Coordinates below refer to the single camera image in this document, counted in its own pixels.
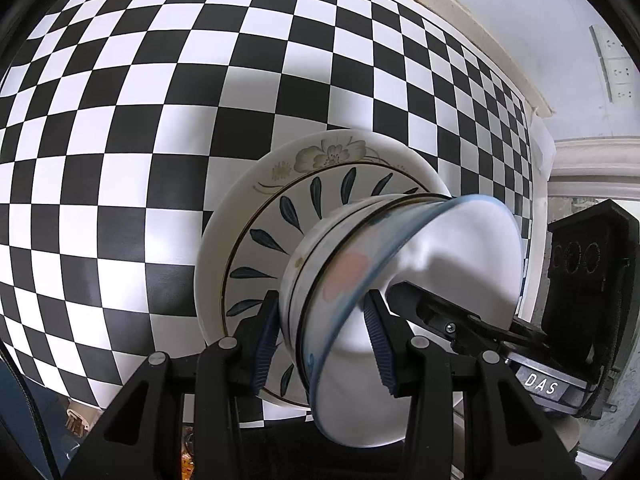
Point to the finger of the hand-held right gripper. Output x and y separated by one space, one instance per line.
435 310
525 332

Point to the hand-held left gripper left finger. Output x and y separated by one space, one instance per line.
265 352

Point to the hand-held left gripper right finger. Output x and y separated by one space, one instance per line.
380 357

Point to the white bowl with blue rim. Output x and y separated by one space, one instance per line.
450 270

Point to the plain white bowl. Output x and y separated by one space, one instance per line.
307 300

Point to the large white floral plate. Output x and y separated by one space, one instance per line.
220 245

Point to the white leaf pattern plate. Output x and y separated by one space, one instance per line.
270 220

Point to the small beige object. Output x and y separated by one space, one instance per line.
77 421

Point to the blue container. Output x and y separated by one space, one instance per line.
56 457

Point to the black and white checkered tablecloth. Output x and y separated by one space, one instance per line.
125 110

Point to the white door frame moulding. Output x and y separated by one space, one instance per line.
595 165

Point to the white wall socket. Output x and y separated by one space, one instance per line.
617 70
623 94
609 41

